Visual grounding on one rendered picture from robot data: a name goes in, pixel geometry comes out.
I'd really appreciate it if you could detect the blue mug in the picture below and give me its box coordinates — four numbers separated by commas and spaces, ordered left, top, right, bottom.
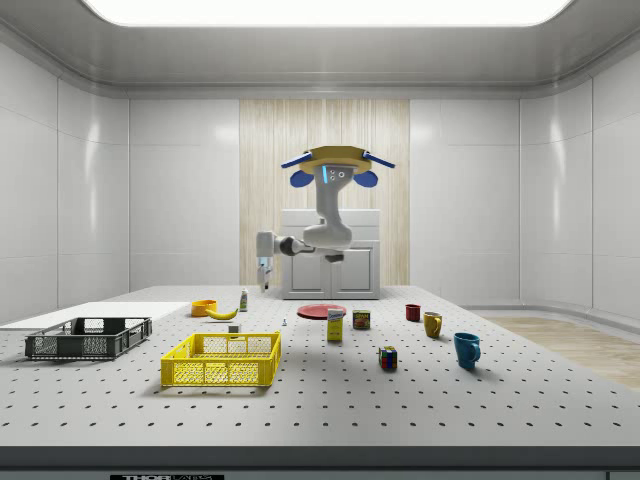
453, 332, 482, 371

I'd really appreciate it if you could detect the dark grey basket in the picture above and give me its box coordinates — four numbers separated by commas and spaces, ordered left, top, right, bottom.
24, 316, 154, 363

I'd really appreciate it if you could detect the red plate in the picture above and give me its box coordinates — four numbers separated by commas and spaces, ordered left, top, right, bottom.
296, 303, 348, 322

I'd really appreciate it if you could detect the yellow and white box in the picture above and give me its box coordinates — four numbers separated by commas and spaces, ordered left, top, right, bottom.
327, 308, 348, 343

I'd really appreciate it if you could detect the white cabinet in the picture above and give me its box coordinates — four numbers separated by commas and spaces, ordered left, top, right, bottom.
281, 208, 383, 301

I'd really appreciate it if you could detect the yellow basket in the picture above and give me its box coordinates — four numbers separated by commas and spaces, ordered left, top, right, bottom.
159, 331, 283, 389

